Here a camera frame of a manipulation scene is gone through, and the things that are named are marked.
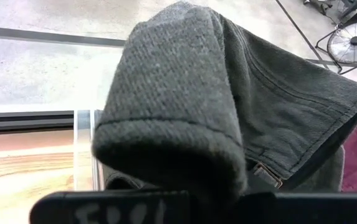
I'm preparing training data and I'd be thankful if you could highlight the clear plastic storage bin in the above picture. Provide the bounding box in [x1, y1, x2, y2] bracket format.
[73, 108, 105, 191]

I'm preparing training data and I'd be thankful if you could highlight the black aluminium table frame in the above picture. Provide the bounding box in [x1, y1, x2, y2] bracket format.
[0, 110, 75, 135]

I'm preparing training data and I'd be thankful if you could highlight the round metal floor fan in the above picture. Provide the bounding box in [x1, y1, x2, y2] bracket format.
[314, 20, 357, 75]

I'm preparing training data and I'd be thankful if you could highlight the dark green cap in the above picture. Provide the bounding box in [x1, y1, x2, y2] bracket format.
[92, 0, 357, 200]

